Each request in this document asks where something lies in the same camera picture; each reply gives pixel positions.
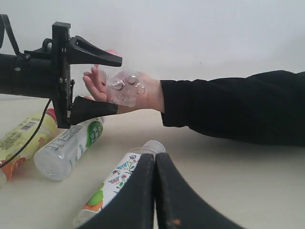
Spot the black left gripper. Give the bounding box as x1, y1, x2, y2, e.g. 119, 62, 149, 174
23, 22, 122, 129

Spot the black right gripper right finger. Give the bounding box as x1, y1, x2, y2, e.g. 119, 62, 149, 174
154, 153, 242, 229

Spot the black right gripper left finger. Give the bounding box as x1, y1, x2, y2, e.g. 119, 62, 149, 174
78, 154, 155, 229

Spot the clear bottle floral label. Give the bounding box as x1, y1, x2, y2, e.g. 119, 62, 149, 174
73, 140, 166, 229

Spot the clear cola bottle red label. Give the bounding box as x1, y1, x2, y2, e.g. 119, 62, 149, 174
98, 65, 145, 107

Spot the clear bottle green white label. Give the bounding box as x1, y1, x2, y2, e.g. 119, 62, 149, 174
34, 117, 103, 181

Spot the yellow bottle red cap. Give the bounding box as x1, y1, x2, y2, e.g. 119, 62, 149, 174
0, 108, 58, 187

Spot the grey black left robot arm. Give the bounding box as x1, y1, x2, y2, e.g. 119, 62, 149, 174
0, 14, 122, 129

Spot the person's open bare hand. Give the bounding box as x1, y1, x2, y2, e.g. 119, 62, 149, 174
83, 65, 165, 114

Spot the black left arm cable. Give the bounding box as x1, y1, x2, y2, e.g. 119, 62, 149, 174
0, 13, 52, 169

